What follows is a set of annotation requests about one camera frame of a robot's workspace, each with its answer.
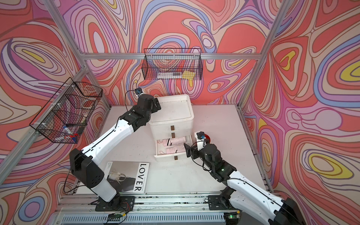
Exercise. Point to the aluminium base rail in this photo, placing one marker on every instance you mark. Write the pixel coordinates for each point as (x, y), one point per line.
(155, 209)

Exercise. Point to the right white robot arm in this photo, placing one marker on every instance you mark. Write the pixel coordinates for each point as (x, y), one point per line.
(241, 193)

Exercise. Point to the white three-drawer cabinet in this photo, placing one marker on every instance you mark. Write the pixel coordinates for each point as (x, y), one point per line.
(175, 111)

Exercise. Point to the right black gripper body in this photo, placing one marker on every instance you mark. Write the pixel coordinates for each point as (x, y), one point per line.
(197, 154)

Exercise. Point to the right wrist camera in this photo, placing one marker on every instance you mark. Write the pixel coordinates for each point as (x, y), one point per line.
(200, 140)

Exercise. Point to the LOVER magazine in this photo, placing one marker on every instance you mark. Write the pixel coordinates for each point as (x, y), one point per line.
(128, 177)

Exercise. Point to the blue marker in basket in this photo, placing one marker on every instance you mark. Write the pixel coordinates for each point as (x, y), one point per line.
(68, 131)

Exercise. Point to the black wire basket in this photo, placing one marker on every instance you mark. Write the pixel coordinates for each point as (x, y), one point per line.
(188, 61)
(73, 105)

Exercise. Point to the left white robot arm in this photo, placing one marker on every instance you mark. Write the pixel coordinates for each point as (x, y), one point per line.
(84, 163)

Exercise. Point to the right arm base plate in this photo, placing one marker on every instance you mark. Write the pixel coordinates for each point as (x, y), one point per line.
(216, 202)

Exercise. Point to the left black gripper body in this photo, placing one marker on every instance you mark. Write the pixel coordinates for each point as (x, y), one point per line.
(153, 108)

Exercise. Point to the pink umbrella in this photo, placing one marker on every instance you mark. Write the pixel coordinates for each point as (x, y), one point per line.
(172, 141)
(173, 150)

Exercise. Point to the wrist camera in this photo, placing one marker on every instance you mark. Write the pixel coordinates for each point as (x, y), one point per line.
(200, 140)
(139, 91)

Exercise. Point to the black wire basket back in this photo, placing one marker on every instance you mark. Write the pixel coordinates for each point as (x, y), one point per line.
(188, 61)

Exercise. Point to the red marker in basket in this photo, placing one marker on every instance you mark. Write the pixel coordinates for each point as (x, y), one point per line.
(73, 137)

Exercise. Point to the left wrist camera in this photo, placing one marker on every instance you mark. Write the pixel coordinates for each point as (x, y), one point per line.
(139, 91)

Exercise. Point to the clear box in basket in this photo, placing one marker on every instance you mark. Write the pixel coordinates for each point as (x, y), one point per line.
(169, 75)

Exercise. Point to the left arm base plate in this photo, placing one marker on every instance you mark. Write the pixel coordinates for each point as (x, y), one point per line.
(119, 203)

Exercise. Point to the black wire basket left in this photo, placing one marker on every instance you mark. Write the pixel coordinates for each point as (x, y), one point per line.
(73, 105)

